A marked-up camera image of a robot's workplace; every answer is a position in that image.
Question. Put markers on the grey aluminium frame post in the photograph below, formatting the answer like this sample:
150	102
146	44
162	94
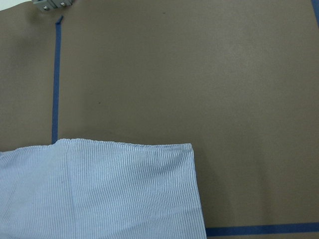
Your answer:
47	5

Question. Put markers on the brown table cover mat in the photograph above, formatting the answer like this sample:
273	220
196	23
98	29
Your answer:
238	79

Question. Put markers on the blue striped button shirt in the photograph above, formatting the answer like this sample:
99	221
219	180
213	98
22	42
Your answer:
86	189

